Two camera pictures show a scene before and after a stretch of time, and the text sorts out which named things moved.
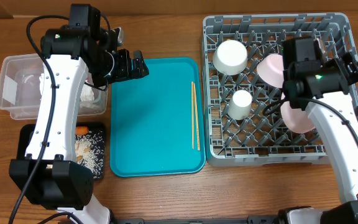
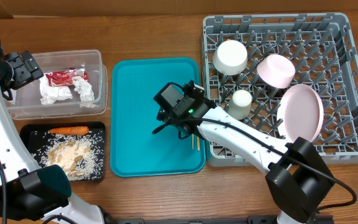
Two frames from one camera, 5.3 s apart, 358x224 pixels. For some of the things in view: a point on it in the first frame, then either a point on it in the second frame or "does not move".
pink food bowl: (271, 70) does not move
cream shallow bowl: (230, 57) does not move
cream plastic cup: (240, 105) does not move
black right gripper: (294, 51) → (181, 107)
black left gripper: (125, 71) → (27, 68)
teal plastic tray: (151, 134) does not move
